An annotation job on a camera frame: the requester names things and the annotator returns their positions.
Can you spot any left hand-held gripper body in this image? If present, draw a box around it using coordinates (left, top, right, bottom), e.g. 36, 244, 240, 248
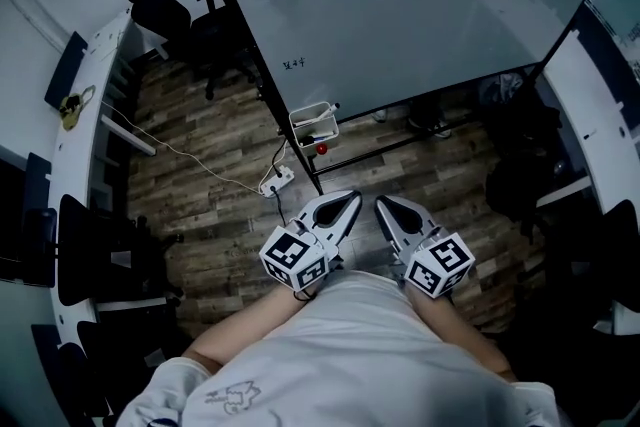
258, 217, 344, 292

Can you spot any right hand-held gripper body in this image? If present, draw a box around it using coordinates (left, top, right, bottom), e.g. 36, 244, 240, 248
392, 224, 476, 300

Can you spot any white marker tray basket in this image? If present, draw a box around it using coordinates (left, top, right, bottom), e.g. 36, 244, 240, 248
288, 100, 340, 150

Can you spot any person's left forearm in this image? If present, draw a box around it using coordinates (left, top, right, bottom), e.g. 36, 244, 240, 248
180, 287, 321, 374

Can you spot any person's right forearm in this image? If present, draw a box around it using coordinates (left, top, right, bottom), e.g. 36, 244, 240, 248
407, 287, 516, 381

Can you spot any whiteboard on black stand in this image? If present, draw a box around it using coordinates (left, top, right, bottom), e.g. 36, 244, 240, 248
182, 0, 629, 196

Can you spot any white power strip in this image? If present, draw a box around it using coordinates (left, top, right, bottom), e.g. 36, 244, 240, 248
258, 164, 296, 197

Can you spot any black backpack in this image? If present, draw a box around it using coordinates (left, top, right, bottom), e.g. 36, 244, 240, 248
482, 84, 564, 224

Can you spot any person's white t-shirt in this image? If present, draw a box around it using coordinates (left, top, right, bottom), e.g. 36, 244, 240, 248
115, 267, 561, 427

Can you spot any white bag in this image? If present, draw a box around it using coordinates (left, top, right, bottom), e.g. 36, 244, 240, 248
479, 72, 526, 109

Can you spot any black office chair with headrest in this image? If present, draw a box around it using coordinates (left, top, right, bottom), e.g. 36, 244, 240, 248
118, 0, 257, 101

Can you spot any black desk divider panel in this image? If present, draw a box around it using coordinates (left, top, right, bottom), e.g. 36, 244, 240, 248
43, 30, 89, 110
574, 4, 640, 66
30, 323, 71, 396
23, 152, 57, 289

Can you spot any long white curved desk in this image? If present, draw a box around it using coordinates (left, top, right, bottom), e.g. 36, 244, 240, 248
47, 7, 174, 427

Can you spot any yellow-green bag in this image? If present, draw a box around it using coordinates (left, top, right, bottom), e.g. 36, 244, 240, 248
58, 84, 97, 132

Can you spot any black cable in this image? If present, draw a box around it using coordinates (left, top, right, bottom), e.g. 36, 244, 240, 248
269, 137, 291, 179
273, 192, 290, 229

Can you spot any thin white cable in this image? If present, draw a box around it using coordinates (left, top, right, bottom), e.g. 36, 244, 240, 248
101, 100, 264, 194

